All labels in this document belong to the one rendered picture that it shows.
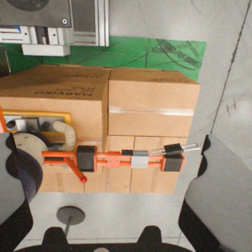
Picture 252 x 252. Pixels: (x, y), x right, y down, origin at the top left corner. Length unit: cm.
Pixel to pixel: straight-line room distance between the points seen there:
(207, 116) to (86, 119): 149
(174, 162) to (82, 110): 44
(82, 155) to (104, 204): 199
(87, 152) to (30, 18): 46
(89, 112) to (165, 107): 61
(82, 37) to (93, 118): 80
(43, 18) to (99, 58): 106
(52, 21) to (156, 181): 134
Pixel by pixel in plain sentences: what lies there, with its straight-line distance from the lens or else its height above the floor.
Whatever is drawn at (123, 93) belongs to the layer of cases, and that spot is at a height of 54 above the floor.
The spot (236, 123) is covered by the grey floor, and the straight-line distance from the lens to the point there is 223.
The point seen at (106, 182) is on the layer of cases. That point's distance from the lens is 156.
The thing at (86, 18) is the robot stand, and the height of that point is 21.
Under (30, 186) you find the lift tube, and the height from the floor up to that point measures 124.
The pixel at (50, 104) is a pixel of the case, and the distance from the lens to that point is 79.
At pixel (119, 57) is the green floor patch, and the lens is 164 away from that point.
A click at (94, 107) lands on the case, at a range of 75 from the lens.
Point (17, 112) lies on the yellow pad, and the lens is 84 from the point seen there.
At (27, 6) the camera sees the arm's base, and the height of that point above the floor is 108.
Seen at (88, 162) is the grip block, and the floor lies 109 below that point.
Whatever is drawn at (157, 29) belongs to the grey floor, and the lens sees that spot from 167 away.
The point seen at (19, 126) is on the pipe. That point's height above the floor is 100.
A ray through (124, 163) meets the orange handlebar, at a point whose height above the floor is 108.
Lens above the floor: 163
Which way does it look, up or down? 63 degrees down
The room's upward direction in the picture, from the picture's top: 176 degrees clockwise
